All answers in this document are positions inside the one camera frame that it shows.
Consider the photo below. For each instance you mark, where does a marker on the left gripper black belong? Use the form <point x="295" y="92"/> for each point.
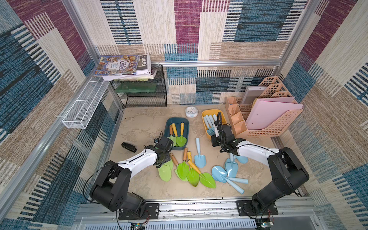
<point x="167" y="157"/>

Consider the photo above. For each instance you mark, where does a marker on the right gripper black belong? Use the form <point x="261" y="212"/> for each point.
<point x="218" y="128"/>

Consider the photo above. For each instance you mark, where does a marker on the blue shovel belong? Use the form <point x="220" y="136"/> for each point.
<point x="220" y="174"/>
<point x="241" y="159"/>
<point x="206" y="122"/>
<point x="235" y="186"/>
<point x="200" y="159"/>
<point x="211" y="131"/>
<point x="231" y="166"/>
<point x="209" y="121"/>

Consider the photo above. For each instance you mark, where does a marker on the dark teal storage box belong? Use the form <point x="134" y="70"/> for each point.
<point x="177" y="121"/>

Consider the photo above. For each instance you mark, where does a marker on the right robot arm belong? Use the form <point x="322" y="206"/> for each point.
<point x="287" y="172"/>

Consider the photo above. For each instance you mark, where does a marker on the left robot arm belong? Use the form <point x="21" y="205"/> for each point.
<point x="110" y="188"/>

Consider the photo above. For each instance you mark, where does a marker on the yellow storage box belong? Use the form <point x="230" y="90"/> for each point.
<point x="210" y="112"/>

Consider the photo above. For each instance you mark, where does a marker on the small black device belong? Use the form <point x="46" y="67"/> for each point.
<point x="129" y="147"/>

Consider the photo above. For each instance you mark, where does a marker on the small white alarm clock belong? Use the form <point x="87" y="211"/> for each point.
<point x="191" y="112"/>

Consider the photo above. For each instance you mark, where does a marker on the pink file folder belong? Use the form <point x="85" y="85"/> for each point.
<point x="264" y="113"/>

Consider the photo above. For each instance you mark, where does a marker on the grey folder in organizer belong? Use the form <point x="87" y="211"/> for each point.
<point x="251" y="93"/>

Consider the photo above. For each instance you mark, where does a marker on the pink plastic file organizer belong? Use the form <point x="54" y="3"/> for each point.
<point x="276" y="92"/>

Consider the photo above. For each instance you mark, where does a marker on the green mat on shelf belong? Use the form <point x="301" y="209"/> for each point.
<point x="136" y="88"/>

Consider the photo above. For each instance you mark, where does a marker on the white book stack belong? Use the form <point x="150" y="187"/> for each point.
<point x="144" y="71"/>

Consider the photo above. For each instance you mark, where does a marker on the colourful picture book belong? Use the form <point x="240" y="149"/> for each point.
<point x="116" y="65"/>

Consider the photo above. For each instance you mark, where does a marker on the green shovel wooden handle hidden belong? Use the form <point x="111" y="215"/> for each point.
<point x="175" y="164"/>

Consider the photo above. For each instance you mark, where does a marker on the black wire shelf rack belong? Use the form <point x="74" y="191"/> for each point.
<point x="137" y="93"/>

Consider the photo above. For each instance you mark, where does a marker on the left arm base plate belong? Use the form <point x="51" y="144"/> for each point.
<point x="148" y="211"/>

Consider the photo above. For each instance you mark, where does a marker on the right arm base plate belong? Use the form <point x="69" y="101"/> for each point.
<point x="249" y="208"/>

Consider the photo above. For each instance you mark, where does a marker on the white wire mesh basket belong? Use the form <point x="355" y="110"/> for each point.
<point x="81" y="112"/>

